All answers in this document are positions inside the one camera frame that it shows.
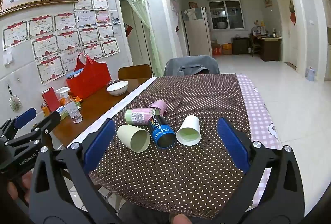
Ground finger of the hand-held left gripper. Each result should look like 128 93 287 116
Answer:
5 111 61 152
0 107 37 141

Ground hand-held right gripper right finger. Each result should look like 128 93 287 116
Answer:
217 117 307 224

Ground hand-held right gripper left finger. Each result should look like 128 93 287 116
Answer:
29 119 122 224

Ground cream plastic cup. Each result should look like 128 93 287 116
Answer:
117 124 151 153

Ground white paper cup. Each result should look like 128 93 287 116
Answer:
176 115 201 146

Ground green and pink cup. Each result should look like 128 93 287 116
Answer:
124 108 160 126

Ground blue and black cup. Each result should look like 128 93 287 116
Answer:
147 114 176 149

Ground person's left hand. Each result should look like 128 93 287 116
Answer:
7 170 33 205

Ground person's right hand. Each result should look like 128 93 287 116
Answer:
172 214 191 224

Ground blue and white box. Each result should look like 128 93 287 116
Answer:
55 106 70 119

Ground clear spray bottle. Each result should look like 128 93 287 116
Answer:
55 87 72 111

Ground pink checkered tablecloth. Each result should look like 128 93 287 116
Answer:
236 73 284 205

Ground red felt bag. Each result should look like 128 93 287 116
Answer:
66 53 112 99

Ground white bowl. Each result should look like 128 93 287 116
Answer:
106 80 129 96

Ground brown dotted tablecloth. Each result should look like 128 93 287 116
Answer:
89 73 253 220

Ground person's grey pants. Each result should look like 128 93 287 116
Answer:
116 199 234 224

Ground group of award certificates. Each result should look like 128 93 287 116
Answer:
2 0 121 85

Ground grey jacket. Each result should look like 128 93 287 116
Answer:
163 55 221 77

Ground dark low cabinet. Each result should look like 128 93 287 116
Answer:
232 37 251 55

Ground wooden desk chair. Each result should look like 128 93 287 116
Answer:
248 34 262 57

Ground dark wooden desk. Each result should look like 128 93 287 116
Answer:
255 35 283 62

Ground white and blue kettle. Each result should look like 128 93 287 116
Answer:
305 66 317 82

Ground white refrigerator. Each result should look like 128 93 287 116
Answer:
182 6 213 57

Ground window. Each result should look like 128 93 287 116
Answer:
208 0 245 30

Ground green lace curtain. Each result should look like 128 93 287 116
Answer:
115 0 164 78

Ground hanging wall ornament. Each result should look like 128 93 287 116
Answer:
7 84 21 112

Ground white light switch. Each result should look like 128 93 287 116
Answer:
2 49 13 66

